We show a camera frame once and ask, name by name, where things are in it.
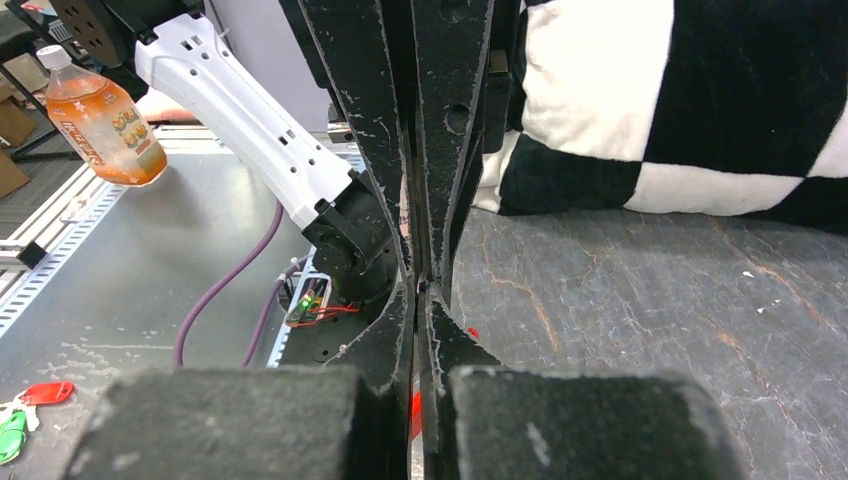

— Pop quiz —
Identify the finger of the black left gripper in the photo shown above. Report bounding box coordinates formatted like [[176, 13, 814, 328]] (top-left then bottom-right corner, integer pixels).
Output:
[[411, 1, 494, 300], [280, 1, 416, 278]]

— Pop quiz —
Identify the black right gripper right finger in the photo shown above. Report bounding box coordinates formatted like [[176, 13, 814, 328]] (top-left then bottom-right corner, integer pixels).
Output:
[[418, 287, 745, 479]]

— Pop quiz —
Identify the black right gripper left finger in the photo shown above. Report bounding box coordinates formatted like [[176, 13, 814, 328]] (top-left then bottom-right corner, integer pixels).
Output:
[[63, 275, 415, 479]]

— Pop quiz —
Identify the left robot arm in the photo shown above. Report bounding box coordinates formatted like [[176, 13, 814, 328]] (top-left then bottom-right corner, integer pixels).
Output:
[[55, 1, 496, 301]]

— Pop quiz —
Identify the left electronics board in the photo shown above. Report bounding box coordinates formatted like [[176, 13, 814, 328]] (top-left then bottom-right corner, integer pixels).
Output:
[[283, 278, 359, 328]]

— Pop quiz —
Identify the orange drink bottle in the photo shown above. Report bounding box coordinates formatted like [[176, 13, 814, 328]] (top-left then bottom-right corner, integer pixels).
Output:
[[36, 45, 168, 187]]

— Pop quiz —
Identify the black white checkered pillow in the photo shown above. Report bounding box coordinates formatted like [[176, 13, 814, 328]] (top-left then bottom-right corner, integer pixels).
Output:
[[473, 1, 847, 234]]

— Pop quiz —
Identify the red spare key tag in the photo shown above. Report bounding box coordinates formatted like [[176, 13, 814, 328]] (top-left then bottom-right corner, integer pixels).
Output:
[[19, 381, 75, 406]]

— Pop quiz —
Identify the green key tag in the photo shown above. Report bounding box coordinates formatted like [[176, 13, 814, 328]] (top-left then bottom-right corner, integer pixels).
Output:
[[0, 410, 27, 465]]

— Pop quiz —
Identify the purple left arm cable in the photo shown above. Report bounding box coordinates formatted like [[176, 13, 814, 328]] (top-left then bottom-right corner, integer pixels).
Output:
[[173, 201, 309, 369]]

